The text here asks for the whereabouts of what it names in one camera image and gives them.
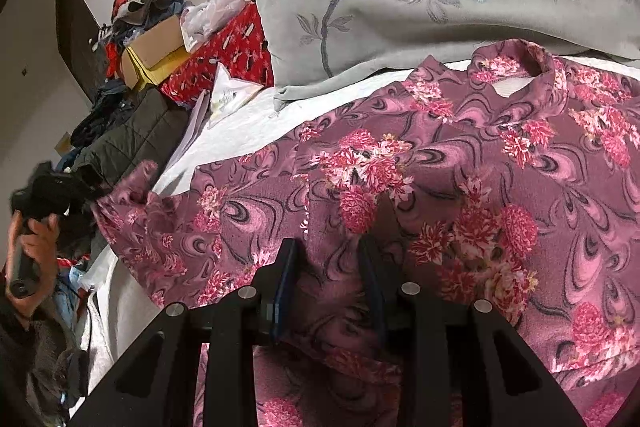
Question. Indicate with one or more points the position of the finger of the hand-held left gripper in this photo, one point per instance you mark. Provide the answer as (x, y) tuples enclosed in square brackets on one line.
[(93, 187)]

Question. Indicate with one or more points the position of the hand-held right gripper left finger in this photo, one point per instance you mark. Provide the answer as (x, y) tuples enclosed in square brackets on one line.
[(283, 287)]

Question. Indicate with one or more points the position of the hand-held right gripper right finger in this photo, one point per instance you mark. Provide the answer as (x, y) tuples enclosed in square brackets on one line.
[(373, 287)]

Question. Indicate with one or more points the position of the pink floral garment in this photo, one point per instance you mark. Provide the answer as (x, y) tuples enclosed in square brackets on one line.
[(450, 157)]

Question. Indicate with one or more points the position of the person's left forearm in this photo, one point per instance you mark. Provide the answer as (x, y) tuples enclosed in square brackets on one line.
[(30, 357)]

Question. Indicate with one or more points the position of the person's left hand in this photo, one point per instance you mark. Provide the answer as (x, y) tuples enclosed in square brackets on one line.
[(44, 252)]

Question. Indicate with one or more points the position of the dark quilted jacket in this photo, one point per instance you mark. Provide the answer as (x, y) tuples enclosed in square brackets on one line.
[(135, 132)]

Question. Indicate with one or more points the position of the dark blue clothing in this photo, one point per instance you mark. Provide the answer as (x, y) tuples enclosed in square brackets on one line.
[(107, 102)]

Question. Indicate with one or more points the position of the light blue cloth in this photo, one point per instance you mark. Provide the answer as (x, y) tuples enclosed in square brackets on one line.
[(72, 287)]

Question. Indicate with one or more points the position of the white bedsheet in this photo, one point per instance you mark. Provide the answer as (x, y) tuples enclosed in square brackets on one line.
[(240, 142)]

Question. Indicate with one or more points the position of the dark wooden panel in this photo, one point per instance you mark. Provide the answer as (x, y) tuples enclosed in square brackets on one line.
[(80, 27)]

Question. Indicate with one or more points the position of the cardboard box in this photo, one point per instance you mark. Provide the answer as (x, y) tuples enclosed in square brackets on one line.
[(160, 39)]

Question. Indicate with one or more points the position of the white plastic bag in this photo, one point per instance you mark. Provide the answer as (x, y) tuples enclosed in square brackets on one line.
[(210, 14)]

